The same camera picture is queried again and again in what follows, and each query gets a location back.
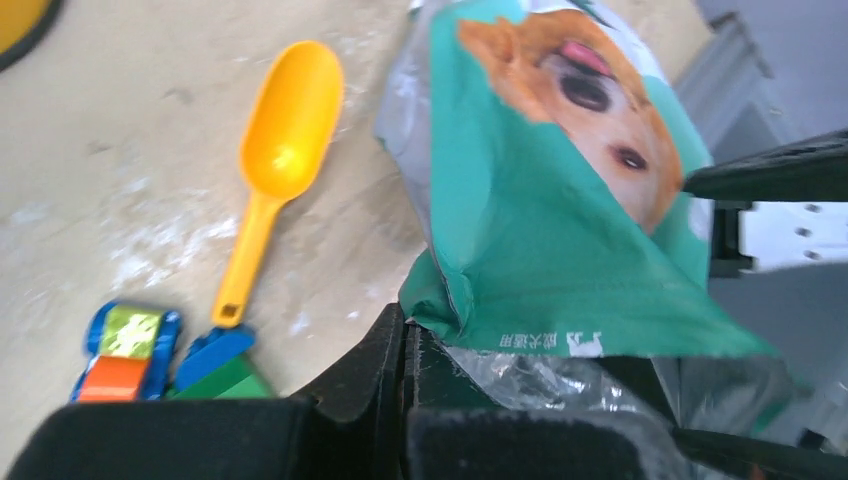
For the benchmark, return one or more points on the green toy brick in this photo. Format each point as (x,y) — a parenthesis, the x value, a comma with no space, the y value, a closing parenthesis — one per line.
(239,378)

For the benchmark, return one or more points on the green dog food bag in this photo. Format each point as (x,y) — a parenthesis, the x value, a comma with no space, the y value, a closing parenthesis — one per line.
(544,152)

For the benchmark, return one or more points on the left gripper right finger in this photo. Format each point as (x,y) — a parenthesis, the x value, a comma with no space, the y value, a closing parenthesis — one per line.
(444,412)

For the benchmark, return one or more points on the yellow plastic scoop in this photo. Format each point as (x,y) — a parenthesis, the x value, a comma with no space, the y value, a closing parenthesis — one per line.
(282,152)

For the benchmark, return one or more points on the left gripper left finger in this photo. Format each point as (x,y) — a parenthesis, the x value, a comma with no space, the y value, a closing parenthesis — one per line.
(354,427)

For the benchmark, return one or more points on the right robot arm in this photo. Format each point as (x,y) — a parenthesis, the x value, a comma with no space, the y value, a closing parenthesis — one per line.
(779,209)

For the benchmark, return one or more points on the blue toy brick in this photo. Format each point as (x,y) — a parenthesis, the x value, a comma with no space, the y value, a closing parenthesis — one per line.
(210,352)

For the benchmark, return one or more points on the orange blue toy truck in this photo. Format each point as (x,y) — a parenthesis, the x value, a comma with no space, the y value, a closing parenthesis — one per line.
(130,348)

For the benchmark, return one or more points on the yellow double pet bowl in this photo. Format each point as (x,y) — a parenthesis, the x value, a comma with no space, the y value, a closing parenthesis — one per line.
(24,24)

